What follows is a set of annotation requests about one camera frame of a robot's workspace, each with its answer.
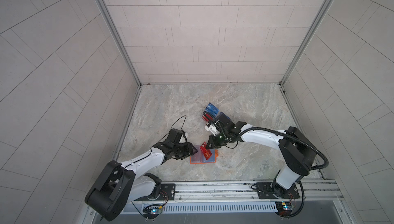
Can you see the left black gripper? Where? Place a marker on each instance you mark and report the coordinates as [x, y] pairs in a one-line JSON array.
[[188, 152]]

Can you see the green circuit board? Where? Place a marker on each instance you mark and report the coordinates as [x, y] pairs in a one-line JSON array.
[[284, 208], [152, 211]]

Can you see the left green circuit board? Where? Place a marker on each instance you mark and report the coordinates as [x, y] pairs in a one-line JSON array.
[[152, 211]]

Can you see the blue VIP card back left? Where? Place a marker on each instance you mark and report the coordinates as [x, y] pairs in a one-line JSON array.
[[212, 108]]

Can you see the blue vip card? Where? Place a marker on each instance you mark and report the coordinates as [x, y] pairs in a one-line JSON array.
[[212, 108], [224, 119], [212, 114]]

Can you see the right green circuit board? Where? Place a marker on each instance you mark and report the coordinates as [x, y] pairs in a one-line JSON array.
[[284, 208]]

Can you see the aluminium mounting rail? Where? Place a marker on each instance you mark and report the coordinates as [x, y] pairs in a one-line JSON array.
[[238, 191]]

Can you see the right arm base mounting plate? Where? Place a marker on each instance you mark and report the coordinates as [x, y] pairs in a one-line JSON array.
[[264, 190]]

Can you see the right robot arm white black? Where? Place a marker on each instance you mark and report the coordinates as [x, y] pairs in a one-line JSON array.
[[300, 155]]

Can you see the blue VIP card back right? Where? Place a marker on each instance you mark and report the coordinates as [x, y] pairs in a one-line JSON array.
[[224, 119]]

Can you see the red vip card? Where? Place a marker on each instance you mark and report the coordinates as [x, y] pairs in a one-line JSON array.
[[207, 118], [207, 155]]

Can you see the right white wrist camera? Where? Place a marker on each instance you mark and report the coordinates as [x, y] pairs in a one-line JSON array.
[[212, 129]]

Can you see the orange leather card holder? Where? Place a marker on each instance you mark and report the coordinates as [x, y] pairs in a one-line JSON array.
[[197, 158]]

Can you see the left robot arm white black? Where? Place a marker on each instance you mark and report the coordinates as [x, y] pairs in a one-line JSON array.
[[121, 183]]

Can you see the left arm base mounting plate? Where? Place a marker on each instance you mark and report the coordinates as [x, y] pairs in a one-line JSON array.
[[160, 193]]

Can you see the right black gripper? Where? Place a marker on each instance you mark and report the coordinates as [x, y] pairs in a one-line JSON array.
[[212, 145]]

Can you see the clear acrylic card display stand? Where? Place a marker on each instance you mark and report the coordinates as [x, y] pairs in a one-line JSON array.
[[214, 118]]

